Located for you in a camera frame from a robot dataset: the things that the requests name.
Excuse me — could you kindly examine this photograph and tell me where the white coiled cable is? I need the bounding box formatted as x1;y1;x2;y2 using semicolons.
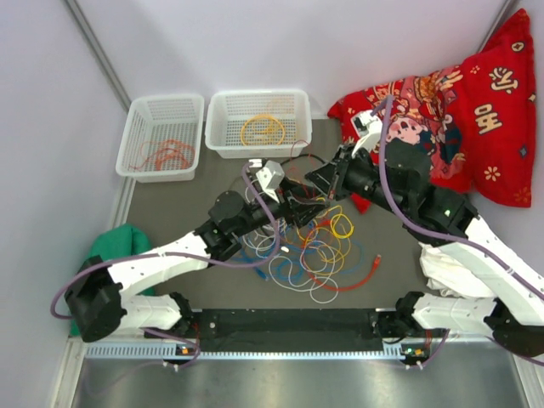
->
244;178;290;260
266;241;340;305

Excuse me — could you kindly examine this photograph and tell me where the green cloth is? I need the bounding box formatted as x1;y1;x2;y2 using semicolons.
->
69;224;156;337

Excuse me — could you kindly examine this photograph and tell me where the yellow cable bundle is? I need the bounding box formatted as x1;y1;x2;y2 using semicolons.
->
297;206;354;264

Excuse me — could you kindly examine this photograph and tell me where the brown thin cable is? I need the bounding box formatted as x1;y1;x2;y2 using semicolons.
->
227;169;252;205

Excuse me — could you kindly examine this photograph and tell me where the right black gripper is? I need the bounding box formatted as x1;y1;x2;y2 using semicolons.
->
304;144;406;218

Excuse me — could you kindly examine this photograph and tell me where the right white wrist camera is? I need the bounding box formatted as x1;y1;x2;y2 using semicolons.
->
351;110;383;158

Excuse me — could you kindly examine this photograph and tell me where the white cloth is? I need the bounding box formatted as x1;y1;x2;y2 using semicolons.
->
419;243;495;299

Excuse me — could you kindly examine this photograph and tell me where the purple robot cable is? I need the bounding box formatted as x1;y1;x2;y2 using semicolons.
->
50;163;281;371
371;95;544;370

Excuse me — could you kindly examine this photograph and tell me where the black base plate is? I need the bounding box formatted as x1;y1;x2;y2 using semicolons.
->
144;307;430;353

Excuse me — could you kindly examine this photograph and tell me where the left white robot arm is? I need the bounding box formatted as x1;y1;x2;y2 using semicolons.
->
64;190;327;343

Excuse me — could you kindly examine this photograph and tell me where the right white plastic basket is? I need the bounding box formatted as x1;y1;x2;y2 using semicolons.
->
204;88;313;159

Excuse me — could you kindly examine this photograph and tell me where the blue ethernet cable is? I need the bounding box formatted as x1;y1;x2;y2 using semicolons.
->
237;229;366;281

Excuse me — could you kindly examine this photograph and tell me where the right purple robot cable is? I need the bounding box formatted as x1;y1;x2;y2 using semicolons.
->
371;95;544;370

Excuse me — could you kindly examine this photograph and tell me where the grey slotted cable duct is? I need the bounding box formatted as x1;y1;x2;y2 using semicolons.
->
85;342;426;361

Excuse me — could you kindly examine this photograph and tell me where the left white plastic basket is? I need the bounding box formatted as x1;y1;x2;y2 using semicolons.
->
116;93;205;183

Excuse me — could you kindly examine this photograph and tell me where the white plastic basket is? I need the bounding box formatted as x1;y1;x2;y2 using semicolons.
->
116;93;205;183
204;88;313;159

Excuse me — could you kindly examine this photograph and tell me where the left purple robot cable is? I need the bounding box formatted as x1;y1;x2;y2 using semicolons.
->
50;163;281;371

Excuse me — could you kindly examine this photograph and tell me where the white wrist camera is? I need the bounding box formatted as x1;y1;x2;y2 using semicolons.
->
351;110;383;158
249;158;285;203

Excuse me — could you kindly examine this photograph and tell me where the red printed pillow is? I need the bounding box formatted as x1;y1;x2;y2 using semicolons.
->
327;8;536;208

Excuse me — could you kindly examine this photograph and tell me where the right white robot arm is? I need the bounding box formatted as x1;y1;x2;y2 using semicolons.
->
305;140;543;358

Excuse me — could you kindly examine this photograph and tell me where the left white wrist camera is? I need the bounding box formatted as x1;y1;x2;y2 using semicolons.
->
249;158;285;203

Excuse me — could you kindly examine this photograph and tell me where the thin red wire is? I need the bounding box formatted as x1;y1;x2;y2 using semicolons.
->
284;139;337;226

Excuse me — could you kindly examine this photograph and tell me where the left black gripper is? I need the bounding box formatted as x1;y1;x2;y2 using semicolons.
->
233;178;330;238

